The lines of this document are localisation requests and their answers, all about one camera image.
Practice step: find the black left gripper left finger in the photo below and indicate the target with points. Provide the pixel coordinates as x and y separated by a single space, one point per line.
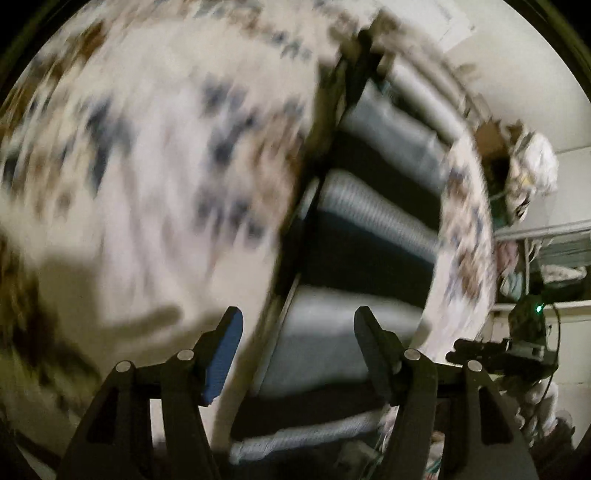
144 422

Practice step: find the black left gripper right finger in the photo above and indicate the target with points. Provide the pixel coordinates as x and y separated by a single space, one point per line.
481 441

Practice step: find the black white striped knit sweater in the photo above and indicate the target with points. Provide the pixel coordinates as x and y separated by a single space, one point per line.
364 247

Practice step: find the white shelf rack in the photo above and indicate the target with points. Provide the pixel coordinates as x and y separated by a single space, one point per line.
552 263

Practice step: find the white crumpled cloth bundle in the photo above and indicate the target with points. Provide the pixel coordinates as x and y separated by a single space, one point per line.
533 170

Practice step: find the floral white bed sheet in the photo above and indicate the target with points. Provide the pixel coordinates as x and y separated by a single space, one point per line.
154 155

